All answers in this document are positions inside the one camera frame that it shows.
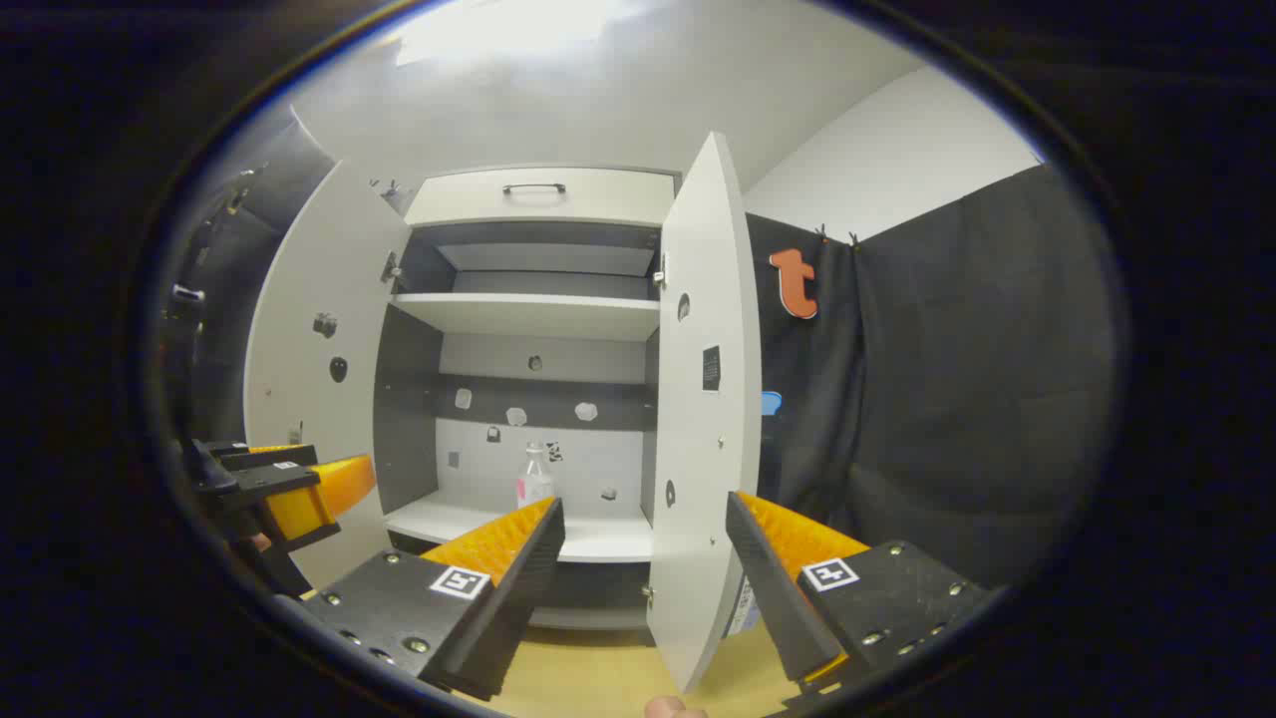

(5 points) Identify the clear plastic bottle red label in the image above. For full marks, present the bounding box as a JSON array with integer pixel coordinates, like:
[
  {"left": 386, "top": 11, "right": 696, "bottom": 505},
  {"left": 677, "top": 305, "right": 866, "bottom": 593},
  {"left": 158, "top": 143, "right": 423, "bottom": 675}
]
[{"left": 516, "top": 444, "right": 556, "bottom": 510}]

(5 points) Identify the backdrop stand pole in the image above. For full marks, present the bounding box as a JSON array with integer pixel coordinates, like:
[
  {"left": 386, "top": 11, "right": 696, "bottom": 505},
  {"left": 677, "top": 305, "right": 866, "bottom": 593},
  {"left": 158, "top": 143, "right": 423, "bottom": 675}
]
[{"left": 164, "top": 284, "right": 207, "bottom": 440}]

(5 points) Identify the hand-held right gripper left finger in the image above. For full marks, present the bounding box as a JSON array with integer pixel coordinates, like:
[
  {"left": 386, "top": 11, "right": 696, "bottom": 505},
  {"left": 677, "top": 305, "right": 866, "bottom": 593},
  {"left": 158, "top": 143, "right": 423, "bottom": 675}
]
[{"left": 297, "top": 497, "right": 566, "bottom": 702}]

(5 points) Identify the white and grey cabinet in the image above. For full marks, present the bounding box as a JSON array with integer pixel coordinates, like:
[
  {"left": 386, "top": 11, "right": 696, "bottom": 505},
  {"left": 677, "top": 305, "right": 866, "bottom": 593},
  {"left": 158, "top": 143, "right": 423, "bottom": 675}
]
[{"left": 372, "top": 165, "right": 689, "bottom": 631}]

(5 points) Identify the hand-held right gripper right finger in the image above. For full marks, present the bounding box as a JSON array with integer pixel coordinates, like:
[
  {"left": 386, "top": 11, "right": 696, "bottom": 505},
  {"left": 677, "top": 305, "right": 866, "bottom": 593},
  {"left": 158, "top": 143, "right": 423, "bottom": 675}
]
[{"left": 725, "top": 491, "right": 990, "bottom": 711}]

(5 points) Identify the blue and white printed box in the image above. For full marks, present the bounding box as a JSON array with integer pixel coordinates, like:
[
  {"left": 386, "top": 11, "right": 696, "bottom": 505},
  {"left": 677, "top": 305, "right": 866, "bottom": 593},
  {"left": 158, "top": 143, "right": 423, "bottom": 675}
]
[{"left": 726, "top": 576, "right": 762, "bottom": 639}]

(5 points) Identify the white cabinet door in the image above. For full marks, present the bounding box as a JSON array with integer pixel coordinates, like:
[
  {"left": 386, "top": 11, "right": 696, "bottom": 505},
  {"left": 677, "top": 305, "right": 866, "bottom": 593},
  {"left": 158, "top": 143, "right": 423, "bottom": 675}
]
[
  {"left": 244, "top": 160, "right": 412, "bottom": 589},
  {"left": 646, "top": 132, "right": 764, "bottom": 694}
]

